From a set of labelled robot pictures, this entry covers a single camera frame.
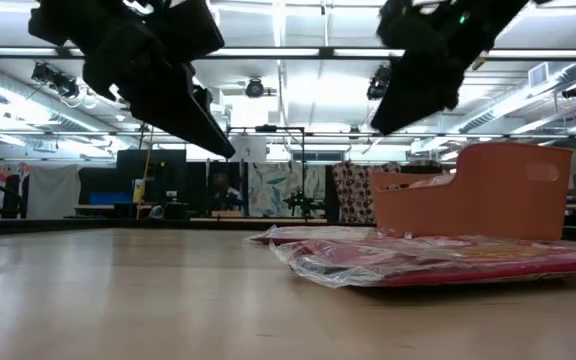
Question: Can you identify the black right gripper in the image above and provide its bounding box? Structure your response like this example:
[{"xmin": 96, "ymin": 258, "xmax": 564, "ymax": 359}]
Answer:
[{"xmin": 370, "ymin": 0, "xmax": 529, "ymax": 135}]

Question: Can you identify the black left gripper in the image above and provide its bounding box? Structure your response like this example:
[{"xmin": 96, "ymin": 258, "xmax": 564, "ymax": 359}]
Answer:
[{"xmin": 28, "ymin": 0, "xmax": 237, "ymax": 159}]

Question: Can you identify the red popcorn bag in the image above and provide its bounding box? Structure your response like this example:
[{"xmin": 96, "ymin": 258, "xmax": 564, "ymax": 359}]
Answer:
[
  {"xmin": 407, "ymin": 172, "xmax": 457, "ymax": 190},
  {"xmin": 270, "ymin": 234, "xmax": 576, "ymax": 289},
  {"xmin": 247, "ymin": 224, "xmax": 409, "ymax": 246}
]

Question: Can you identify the yellow pole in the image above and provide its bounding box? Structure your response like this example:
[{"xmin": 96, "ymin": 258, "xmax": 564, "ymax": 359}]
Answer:
[{"xmin": 136, "ymin": 124, "xmax": 155, "ymax": 220}]

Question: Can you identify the ceiling strip light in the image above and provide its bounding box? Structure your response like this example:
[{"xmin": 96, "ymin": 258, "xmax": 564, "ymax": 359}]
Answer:
[
  {"xmin": 0, "ymin": 46, "xmax": 62, "ymax": 57},
  {"xmin": 207, "ymin": 47, "xmax": 322, "ymax": 58},
  {"xmin": 487, "ymin": 48, "xmax": 576, "ymax": 59}
]

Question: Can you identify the person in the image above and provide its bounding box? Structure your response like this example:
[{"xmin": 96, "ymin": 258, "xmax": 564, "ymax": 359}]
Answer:
[{"xmin": 212, "ymin": 173, "xmax": 244, "ymax": 211}]

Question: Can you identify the red dotted cloth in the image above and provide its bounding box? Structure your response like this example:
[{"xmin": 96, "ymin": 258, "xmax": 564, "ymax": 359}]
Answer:
[{"xmin": 331, "ymin": 160, "xmax": 400, "ymax": 224}]

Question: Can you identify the leaf pattern curtain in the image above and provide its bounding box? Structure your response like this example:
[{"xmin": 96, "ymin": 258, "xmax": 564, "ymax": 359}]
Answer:
[{"xmin": 247, "ymin": 162, "xmax": 327, "ymax": 218}]

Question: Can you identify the blue box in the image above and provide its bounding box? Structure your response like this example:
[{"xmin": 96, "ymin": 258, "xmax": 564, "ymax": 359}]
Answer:
[{"xmin": 89, "ymin": 192, "xmax": 133, "ymax": 206}]

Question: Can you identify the orange plastic basket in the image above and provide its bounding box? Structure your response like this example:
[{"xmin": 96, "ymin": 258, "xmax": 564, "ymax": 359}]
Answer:
[{"xmin": 370, "ymin": 142, "xmax": 574, "ymax": 241}]

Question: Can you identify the grey cloth sheet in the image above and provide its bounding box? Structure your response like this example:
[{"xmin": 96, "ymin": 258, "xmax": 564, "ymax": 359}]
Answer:
[{"xmin": 27, "ymin": 164, "xmax": 82, "ymax": 219}]

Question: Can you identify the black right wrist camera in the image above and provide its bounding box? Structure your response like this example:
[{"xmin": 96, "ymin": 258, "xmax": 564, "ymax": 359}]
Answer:
[{"xmin": 376, "ymin": 0, "xmax": 434, "ymax": 51}]

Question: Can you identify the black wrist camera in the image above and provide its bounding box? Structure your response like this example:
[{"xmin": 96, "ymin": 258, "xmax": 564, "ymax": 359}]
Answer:
[
  {"xmin": 140, "ymin": 0, "xmax": 226, "ymax": 64},
  {"xmin": 376, "ymin": 0, "xmax": 434, "ymax": 51}
]

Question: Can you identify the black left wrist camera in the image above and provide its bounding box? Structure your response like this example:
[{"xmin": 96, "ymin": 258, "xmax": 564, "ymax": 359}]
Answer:
[{"xmin": 140, "ymin": 0, "xmax": 226, "ymax": 64}]

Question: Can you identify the silver ceiling duct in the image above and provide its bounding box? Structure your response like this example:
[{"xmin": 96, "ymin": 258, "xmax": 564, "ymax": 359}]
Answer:
[
  {"xmin": 460, "ymin": 61, "xmax": 576, "ymax": 134},
  {"xmin": 0, "ymin": 58, "xmax": 100, "ymax": 132}
]

